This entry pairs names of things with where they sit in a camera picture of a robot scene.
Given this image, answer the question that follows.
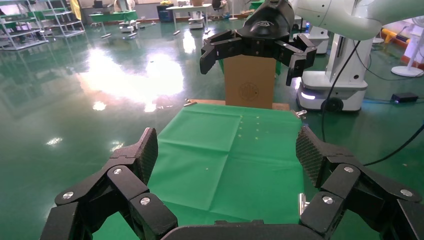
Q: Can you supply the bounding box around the yellow hanging cloth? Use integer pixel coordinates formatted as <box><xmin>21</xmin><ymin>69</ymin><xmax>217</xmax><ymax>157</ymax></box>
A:
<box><xmin>68</xmin><ymin>0</ymin><xmax>83</xmax><ymax>21</ymax></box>

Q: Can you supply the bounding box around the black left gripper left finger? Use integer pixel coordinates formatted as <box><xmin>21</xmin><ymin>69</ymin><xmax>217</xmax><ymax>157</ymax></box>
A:
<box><xmin>39</xmin><ymin>127</ymin><xmax>179</xmax><ymax>240</ymax></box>

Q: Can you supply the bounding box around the green table cloth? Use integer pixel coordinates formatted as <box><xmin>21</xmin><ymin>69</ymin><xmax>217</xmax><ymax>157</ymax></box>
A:
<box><xmin>92</xmin><ymin>103</ymin><xmax>306</xmax><ymax>240</ymax></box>

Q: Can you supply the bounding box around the thick black floor cable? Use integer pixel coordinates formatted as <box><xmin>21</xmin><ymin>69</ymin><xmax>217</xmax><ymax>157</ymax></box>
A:
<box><xmin>363</xmin><ymin>124</ymin><xmax>424</xmax><ymax>167</ymax></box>

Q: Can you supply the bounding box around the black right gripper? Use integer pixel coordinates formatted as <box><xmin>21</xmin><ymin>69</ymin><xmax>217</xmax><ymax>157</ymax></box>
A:
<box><xmin>199</xmin><ymin>0</ymin><xmax>318</xmax><ymax>87</ymax></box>

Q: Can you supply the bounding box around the white metal shelf rack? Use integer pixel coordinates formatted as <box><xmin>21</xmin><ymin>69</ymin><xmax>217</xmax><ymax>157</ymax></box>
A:
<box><xmin>31</xmin><ymin>0</ymin><xmax>86</xmax><ymax>38</ymax></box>
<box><xmin>0</xmin><ymin>0</ymin><xmax>50</xmax><ymax>52</ymax></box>

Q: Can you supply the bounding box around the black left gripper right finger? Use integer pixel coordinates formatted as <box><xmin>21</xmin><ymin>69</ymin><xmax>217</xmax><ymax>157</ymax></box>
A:
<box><xmin>295</xmin><ymin>125</ymin><xmax>424</xmax><ymax>240</ymax></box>

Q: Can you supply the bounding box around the yellow padded floor barrier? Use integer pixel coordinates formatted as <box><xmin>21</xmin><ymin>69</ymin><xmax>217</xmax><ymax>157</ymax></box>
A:
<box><xmin>380</xmin><ymin>28</ymin><xmax>410</xmax><ymax>48</ymax></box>

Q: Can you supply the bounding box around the white pedestal fan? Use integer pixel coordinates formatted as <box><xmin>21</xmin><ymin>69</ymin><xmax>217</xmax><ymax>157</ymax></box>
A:
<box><xmin>390</xmin><ymin>14</ymin><xmax>424</xmax><ymax>78</ymax></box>

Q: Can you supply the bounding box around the brown cardboard box round logo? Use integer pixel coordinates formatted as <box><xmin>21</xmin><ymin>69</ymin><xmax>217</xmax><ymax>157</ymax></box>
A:
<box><xmin>223</xmin><ymin>54</ymin><xmax>277</xmax><ymax>110</ymax></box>

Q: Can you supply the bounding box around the black hanging cable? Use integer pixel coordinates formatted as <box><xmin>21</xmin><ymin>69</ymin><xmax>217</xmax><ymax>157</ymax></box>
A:
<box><xmin>320</xmin><ymin>39</ymin><xmax>362</xmax><ymax>144</ymax></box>

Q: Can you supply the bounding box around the green covered table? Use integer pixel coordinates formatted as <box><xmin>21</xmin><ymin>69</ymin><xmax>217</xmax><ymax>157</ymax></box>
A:
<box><xmin>88</xmin><ymin>9</ymin><xmax>139</xmax><ymax>25</ymax></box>

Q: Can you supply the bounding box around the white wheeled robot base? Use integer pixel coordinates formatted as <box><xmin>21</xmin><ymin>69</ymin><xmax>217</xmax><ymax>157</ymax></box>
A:
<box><xmin>307</xmin><ymin>25</ymin><xmax>330</xmax><ymax>56</ymax></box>
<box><xmin>295</xmin><ymin>33</ymin><xmax>374</xmax><ymax>113</ymax></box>

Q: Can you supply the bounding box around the white desk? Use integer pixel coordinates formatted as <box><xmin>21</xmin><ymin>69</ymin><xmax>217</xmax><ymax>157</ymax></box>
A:
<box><xmin>165</xmin><ymin>3</ymin><xmax>214</xmax><ymax>36</ymax></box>

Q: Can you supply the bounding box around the small white floor cart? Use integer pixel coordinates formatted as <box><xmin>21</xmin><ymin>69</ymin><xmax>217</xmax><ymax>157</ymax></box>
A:
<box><xmin>118</xmin><ymin>19</ymin><xmax>140</xmax><ymax>34</ymax></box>
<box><xmin>188</xmin><ymin>11</ymin><xmax>206</xmax><ymax>31</ymax></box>

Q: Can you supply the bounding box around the dark blue bin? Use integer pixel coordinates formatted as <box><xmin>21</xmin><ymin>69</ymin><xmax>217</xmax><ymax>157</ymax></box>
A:
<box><xmin>156</xmin><ymin>3</ymin><xmax>174</xmax><ymax>23</ymax></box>

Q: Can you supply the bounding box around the black power adapter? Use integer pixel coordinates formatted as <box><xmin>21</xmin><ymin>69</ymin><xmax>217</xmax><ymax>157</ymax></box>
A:
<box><xmin>390</xmin><ymin>92</ymin><xmax>419</xmax><ymax>104</ymax></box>

